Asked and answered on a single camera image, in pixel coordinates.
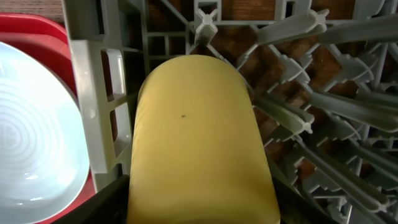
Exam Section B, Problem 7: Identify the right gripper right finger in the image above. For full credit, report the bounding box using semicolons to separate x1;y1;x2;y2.
272;177;338;224

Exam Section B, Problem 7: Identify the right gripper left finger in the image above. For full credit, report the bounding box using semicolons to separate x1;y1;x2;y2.
53;175;130;224

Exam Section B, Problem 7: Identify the light blue plate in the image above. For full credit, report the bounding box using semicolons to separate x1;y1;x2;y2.
1;43;90;223

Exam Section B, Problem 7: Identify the yellow plastic cup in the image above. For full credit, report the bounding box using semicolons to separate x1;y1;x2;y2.
127;55;280;223

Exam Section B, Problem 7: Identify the grey dishwasher rack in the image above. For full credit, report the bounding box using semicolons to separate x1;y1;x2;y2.
62;0;397;223

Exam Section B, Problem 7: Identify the red serving tray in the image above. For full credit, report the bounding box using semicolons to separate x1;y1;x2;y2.
1;13;95;223

